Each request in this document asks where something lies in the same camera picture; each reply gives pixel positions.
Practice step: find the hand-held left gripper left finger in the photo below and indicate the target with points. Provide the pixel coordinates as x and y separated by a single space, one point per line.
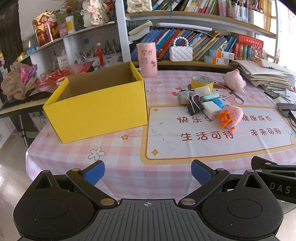
94 172

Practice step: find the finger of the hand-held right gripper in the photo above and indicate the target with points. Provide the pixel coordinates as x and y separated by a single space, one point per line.
272 166

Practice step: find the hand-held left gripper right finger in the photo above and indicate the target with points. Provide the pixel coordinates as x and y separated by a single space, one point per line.
201 172

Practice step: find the orange hair clip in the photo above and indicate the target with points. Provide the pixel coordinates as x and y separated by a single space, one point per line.
223 114
225 123

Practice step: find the yellow cardboard box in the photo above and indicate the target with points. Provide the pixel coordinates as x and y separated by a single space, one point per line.
99 111

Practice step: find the pink fluffy pouch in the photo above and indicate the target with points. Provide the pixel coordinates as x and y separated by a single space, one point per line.
234 115

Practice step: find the white eraser block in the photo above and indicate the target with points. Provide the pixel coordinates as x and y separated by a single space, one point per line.
209 109

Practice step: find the black binder clip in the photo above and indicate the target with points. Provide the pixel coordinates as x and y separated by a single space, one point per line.
191 109
199 105

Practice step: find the blue squishy toy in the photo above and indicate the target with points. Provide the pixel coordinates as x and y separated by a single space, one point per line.
218 103

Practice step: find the grey green toy gadget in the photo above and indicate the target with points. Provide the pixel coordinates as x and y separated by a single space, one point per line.
185 96

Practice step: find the cream white foam block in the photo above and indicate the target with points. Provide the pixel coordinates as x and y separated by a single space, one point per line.
203 90

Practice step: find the yellow tape roll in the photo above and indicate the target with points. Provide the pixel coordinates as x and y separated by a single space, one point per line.
196 83

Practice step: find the pale pink pig plush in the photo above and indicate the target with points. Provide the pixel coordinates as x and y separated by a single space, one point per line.
233 80

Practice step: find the smartphone with lit screen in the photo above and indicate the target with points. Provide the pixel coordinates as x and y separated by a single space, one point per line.
293 118

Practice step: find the black smartphone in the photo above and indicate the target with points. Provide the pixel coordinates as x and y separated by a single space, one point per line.
285 107

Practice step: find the small black flat device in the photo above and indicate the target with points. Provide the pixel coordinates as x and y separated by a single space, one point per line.
272 93

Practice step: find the loose white papers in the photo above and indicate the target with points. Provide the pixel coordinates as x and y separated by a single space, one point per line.
286 95

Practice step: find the stack of papers and booklets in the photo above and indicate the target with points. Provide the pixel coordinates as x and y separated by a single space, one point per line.
261 74

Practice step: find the small white tape roll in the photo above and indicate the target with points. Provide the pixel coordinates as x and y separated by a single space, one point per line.
61 80

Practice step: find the black electric keyboard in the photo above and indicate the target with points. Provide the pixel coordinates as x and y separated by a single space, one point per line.
23 104

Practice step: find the red printed paper sheets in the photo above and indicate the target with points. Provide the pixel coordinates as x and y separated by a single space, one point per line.
74 69

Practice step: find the colourful figurine decoration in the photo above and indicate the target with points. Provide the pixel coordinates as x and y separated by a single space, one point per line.
261 52

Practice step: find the small white red box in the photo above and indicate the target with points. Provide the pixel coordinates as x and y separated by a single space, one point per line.
63 62

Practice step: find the grey holders with pencils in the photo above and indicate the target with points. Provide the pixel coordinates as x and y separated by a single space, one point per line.
111 58

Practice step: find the row of small thick books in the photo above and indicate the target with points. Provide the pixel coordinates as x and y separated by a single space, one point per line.
242 52

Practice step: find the red tassel ornament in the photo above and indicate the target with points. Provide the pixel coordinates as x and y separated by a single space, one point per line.
100 54

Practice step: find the pink foil wrapper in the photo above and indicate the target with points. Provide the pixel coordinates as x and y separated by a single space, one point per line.
29 74

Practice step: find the beige plush cloth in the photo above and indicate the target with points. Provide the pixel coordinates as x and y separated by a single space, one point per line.
13 85

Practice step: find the pink cylinder container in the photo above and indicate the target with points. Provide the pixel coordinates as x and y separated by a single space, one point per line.
146 60

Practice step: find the thick red dictionary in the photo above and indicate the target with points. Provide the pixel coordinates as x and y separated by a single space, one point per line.
251 41

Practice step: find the row of leaning books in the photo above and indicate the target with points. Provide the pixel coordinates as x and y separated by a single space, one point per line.
203 44

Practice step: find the white wooden bookshelf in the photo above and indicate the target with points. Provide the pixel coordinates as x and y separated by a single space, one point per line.
121 34

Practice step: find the small pink box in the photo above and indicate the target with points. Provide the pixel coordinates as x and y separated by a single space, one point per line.
62 30

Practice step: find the long white tube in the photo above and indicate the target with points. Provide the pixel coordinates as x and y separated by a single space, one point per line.
185 26

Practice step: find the white jar yellow label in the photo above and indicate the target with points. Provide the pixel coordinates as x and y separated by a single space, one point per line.
70 25

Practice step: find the yellow folders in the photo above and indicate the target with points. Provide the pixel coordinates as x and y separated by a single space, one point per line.
267 16

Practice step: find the folded white booklets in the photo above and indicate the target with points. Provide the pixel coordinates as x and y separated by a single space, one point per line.
138 29

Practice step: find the red gold doll decoration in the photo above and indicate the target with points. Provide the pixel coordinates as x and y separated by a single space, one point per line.
45 30

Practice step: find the white organizer with pens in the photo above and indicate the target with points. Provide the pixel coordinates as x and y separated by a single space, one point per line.
254 15

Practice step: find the white flower gift bag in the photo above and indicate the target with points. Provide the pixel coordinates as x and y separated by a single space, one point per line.
94 14

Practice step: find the row of colourful upright books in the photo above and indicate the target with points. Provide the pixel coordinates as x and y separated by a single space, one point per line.
196 5

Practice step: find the dried flower bunch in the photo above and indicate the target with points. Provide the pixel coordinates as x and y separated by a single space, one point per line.
69 7

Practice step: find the cream quilted handbag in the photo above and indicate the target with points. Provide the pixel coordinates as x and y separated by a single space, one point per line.
138 5

